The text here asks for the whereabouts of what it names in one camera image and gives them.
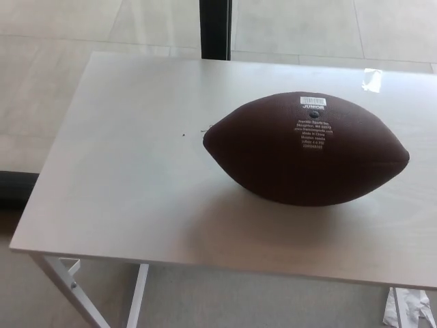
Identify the white metal table frame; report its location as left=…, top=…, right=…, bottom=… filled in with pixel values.
left=29, top=253, right=403, bottom=328

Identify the crumpled white paper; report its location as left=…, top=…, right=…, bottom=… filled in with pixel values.
left=382, top=287, right=432, bottom=328

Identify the clear tape piece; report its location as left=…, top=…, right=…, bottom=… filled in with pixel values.
left=361, top=68, right=382, bottom=92

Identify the brown junior football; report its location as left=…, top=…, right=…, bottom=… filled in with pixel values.
left=202, top=90, right=411, bottom=208

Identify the black vertical post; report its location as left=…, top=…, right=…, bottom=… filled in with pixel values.
left=199, top=0, right=233, bottom=62

